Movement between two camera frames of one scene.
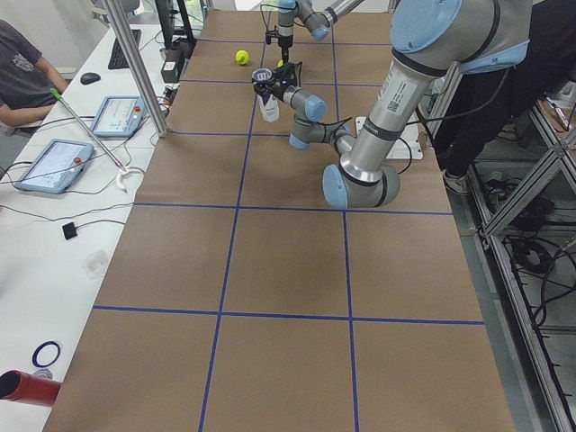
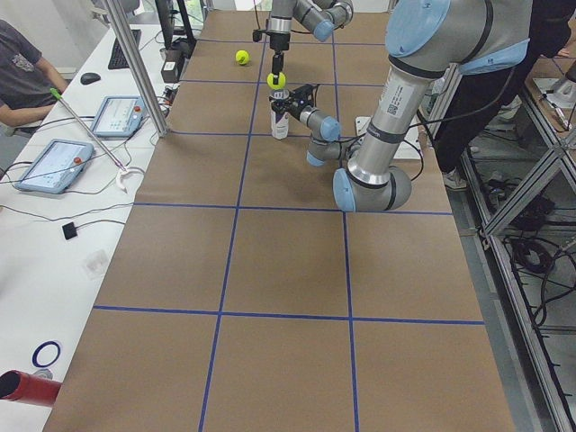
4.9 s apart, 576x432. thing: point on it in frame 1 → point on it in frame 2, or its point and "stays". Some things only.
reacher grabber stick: x=122 y=170 stays
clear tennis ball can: x=270 y=111 → x=279 y=99
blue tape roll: x=36 y=350 stays
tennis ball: x=242 y=57 stays
